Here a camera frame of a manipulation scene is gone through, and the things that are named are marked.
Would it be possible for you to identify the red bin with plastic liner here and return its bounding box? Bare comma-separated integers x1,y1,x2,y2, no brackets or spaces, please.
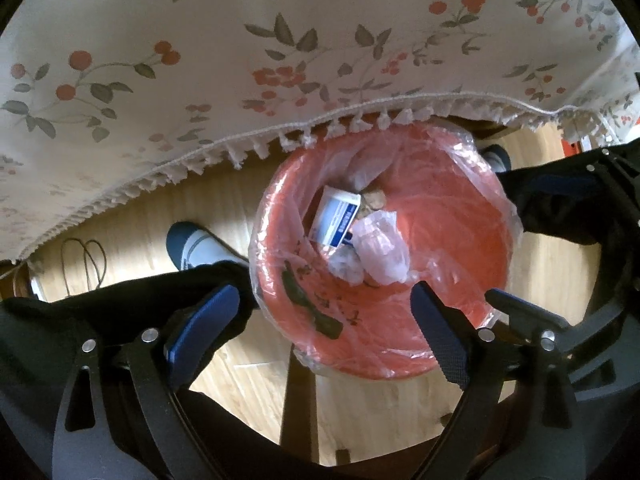
248,119,524,379

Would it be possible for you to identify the person's left foot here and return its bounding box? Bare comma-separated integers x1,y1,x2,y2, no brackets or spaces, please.
165,220,249,274

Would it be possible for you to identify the person's foot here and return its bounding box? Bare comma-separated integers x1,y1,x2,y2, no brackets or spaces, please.
478,143,512,177
165,220,249,274

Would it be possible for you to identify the dark green scrap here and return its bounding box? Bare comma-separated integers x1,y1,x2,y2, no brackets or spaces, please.
281,259,344,339

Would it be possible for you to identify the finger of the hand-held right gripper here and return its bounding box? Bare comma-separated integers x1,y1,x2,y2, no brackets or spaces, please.
530,147,640,201
484,287,576,346

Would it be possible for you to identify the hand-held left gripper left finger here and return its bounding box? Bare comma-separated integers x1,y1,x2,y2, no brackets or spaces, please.
51,284,241,480

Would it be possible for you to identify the clear plastic bag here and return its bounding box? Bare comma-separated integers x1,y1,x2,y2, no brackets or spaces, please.
327,209,417,287

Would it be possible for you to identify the floral bed sheet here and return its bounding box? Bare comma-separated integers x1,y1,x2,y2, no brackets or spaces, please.
0,0,640,263

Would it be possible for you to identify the dark wooden bar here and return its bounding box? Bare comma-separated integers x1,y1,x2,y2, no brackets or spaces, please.
279,346,322,465

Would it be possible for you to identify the person's right foot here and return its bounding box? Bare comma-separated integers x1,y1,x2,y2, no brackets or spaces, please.
478,143,512,177

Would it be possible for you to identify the thin floor cable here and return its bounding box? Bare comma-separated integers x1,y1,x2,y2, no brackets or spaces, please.
59,236,109,292

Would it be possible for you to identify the brown paper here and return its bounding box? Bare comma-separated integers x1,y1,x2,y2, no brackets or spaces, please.
360,189,387,217

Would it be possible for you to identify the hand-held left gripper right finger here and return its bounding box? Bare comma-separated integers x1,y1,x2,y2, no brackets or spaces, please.
409,281,587,480

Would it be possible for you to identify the blue white medicine box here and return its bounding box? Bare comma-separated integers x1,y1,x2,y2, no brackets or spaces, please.
307,185,362,249

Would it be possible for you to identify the person's right leg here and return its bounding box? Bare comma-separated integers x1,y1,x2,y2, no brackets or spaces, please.
494,157,608,247

